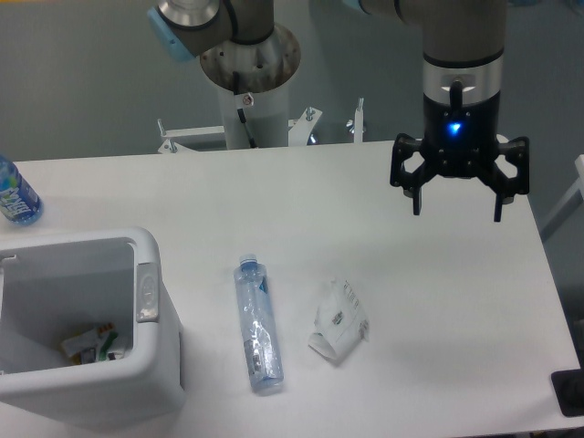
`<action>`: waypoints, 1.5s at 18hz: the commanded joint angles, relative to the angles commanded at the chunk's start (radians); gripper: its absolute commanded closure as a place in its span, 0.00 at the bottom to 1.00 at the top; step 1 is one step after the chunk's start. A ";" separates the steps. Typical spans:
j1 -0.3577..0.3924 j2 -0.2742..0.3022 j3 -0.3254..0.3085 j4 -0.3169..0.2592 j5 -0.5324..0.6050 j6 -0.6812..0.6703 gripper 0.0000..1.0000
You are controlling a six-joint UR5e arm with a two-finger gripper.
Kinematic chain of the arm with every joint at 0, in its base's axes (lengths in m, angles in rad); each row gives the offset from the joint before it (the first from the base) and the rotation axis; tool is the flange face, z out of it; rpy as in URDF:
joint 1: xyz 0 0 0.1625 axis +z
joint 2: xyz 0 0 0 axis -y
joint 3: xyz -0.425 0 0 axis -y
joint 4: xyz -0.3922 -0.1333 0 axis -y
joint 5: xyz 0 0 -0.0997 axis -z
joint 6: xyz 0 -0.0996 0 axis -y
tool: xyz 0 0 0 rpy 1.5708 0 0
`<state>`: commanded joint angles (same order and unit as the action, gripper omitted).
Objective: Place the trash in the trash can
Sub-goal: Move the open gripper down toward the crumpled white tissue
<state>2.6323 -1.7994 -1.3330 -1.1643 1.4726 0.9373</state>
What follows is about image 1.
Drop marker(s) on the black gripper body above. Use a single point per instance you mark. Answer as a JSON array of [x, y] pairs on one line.
[[460, 143]]

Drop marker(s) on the black device at table edge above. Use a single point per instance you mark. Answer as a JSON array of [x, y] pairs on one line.
[[568, 386]]

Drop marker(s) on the white frame at right edge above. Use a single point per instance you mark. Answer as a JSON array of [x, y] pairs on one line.
[[567, 205]]

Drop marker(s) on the crushed clear plastic bottle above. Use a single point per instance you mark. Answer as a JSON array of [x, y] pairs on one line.
[[258, 327]]

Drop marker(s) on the blue labelled water bottle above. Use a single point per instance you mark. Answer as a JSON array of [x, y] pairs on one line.
[[20, 204]]

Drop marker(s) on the white metal base frame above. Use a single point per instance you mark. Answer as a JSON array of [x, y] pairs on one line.
[[300, 132]]

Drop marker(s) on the white plastic trash can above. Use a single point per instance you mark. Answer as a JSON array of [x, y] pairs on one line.
[[54, 287]]

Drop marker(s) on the colourful trash in bin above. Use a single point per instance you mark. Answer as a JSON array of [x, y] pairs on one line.
[[98, 344]]

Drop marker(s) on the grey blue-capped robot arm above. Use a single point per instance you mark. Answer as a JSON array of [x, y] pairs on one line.
[[248, 56]]

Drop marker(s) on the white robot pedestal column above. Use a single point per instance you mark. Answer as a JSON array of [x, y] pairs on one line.
[[262, 124]]

